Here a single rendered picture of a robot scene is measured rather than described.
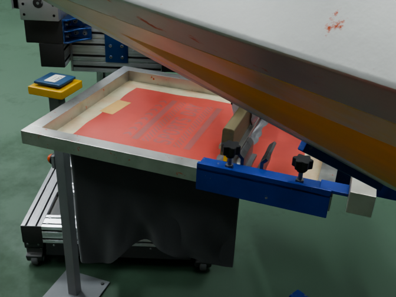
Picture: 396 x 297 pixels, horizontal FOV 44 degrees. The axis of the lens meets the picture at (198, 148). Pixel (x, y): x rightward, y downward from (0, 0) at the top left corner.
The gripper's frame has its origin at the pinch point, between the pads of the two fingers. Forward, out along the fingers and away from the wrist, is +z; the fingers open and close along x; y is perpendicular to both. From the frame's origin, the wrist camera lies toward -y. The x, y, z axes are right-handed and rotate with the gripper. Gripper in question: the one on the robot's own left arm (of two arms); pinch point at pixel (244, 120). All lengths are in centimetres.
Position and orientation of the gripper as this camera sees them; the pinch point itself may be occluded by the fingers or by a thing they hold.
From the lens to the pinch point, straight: 136.4
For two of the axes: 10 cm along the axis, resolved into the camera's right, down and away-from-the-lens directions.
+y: 3.3, -4.0, 8.6
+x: -9.4, -1.9, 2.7
